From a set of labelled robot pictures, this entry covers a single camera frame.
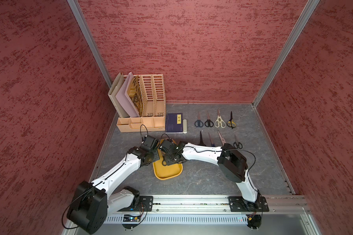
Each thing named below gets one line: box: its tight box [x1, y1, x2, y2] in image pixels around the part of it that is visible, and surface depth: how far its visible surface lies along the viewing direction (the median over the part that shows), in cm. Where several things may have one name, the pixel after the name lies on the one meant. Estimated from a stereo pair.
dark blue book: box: [165, 112, 183, 134], surface depth 109 cm
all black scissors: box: [198, 130, 207, 147], surface depth 99 cm
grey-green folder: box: [107, 72, 130, 118], surface depth 91 cm
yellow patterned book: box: [127, 75, 144, 117], surface depth 103 cm
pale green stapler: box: [182, 118, 188, 134], surface depth 105 cm
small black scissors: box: [233, 134, 243, 149], surface depth 99 cm
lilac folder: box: [115, 71, 141, 118], surface depth 94 cm
